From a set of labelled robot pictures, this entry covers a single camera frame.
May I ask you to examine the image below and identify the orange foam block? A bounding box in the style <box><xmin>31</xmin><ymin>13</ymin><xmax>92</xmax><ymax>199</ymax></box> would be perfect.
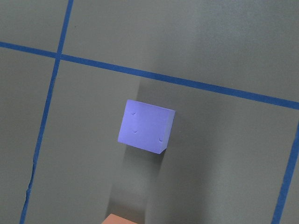
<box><xmin>102</xmin><ymin>214</ymin><xmax>136</xmax><ymax>224</ymax></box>

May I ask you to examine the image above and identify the purple foam block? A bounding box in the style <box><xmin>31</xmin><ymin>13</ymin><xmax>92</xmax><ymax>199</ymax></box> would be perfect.
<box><xmin>118</xmin><ymin>99</ymin><xmax>175</xmax><ymax>154</ymax></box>

